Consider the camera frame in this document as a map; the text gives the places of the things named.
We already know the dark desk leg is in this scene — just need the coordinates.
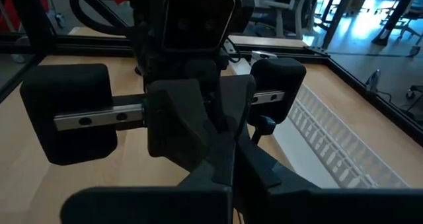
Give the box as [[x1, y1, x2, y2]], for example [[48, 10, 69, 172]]
[[321, 0, 353, 50]]

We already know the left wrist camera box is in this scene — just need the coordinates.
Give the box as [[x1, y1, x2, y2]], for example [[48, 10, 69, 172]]
[[163, 0, 237, 52]]

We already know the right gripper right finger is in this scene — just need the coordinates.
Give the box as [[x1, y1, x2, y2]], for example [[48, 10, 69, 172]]
[[234, 134, 423, 224]]

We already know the black aluminium table frame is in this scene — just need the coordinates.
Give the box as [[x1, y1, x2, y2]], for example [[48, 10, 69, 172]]
[[0, 0, 423, 145]]

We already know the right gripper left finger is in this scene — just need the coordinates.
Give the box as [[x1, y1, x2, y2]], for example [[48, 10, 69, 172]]
[[60, 133, 237, 224]]

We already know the black camera cable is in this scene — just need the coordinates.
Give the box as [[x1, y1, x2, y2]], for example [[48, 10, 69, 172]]
[[68, 0, 134, 37]]

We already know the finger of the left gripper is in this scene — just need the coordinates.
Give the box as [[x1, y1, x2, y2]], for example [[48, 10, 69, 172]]
[[214, 74, 257, 137], [145, 79, 219, 172]]

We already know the white slotted cable raceway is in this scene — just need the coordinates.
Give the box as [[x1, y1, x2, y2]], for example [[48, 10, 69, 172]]
[[287, 83, 410, 189]]

